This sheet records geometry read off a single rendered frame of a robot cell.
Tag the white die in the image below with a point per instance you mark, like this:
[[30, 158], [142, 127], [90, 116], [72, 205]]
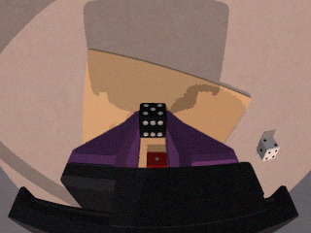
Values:
[[267, 148]]

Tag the red die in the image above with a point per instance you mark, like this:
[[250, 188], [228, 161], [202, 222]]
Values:
[[156, 159]]

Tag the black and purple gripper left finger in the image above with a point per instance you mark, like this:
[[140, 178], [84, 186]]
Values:
[[112, 147]]

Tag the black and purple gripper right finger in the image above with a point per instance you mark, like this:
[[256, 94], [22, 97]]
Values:
[[192, 147]]

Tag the black die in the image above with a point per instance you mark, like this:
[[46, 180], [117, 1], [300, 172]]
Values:
[[152, 120]]

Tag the tan mat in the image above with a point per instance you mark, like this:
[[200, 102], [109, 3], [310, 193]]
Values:
[[116, 85]]

